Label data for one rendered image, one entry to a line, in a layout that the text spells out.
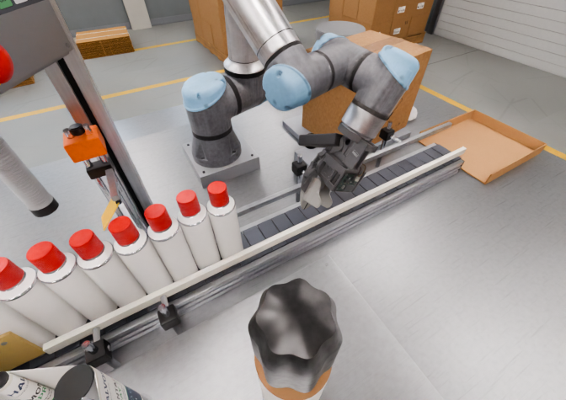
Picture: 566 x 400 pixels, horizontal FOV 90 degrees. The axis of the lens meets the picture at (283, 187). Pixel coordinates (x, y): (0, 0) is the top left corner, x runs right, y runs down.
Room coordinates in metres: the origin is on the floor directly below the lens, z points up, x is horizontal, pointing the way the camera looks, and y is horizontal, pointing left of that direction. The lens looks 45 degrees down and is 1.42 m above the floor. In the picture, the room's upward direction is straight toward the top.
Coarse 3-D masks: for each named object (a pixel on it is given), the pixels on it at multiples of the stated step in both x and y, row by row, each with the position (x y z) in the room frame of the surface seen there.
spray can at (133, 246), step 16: (112, 224) 0.27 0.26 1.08; (128, 224) 0.27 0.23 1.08; (128, 240) 0.25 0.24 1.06; (144, 240) 0.27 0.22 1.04; (128, 256) 0.24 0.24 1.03; (144, 256) 0.25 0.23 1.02; (144, 272) 0.24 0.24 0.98; (160, 272) 0.26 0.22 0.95; (144, 288) 0.24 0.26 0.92; (160, 288) 0.25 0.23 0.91
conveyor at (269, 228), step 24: (384, 168) 0.63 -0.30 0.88; (408, 168) 0.63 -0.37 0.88; (432, 168) 0.63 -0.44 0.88; (336, 192) 0.53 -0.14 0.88; (360, 192) 0.53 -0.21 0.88; (384, 192) 0.53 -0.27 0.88; (288, 216) 0.45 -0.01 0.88; (312, 216) 0.45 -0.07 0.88; (336, 216) 0.45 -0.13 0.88; (288, 240) 0.38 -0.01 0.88; (240, 264) 0.32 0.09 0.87; (192, 288) 0.26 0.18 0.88; (144, 312) 0.22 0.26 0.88; (48, 360) 0.14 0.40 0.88
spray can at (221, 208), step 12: (216, 192) 0.33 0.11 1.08; (216, 204) 0.33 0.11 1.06; (228, 204) 0.34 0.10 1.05; (216, 216) 0.32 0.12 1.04; (228, 216) 0.33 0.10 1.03; (216, 228) 0.32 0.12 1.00; (228, 228) 0.32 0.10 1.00; (216, 240) 0.33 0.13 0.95; (228, 240) 0.32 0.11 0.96; (240, 240) 0.34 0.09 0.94; (228, 252) 0.32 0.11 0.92
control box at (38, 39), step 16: (48, 0) 0.39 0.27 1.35; (0, 16) 0.32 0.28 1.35; (16, 16) 0.34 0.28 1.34; (32, 16) 0.36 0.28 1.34; (48, 16) 0.38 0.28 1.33; (0, 32) 0.31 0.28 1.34; (16, 32) 0.33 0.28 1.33; (32, 32) 0.35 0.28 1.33; (48, 32) 0.37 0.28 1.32; (64, 32) 0.39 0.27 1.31; (16, 48) 0.32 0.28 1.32; (32, 48) 0.34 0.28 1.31; (48, 48) 0.36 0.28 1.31; (64, 48) 0.38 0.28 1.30; (16, 64) 0.31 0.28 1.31; (32, 64) 0.33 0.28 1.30; (48, 64) 0.35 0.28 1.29; (16, 80) 0.30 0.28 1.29
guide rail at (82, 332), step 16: (448, 160) 0.64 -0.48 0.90; (400, 176) 0.56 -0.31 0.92; (416, 176) 0.57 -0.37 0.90; (368, 192) 0.50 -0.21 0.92; (336, 208) 0.44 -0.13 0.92; (304, 224) 0.40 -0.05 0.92; (272, 240) 0.35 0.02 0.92; (240, 256) 0.32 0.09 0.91; (208, 272) 0.28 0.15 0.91; (176, 288) 0.25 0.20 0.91; (128, 304) 0.22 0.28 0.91; (144, 304) 0.22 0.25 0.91; (96, 320) 0.19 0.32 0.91; (112, 320) 0.19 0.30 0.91; (64, 336) 0.16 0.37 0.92; (80, 336) 0.17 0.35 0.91; (48, 352) 0.14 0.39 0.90
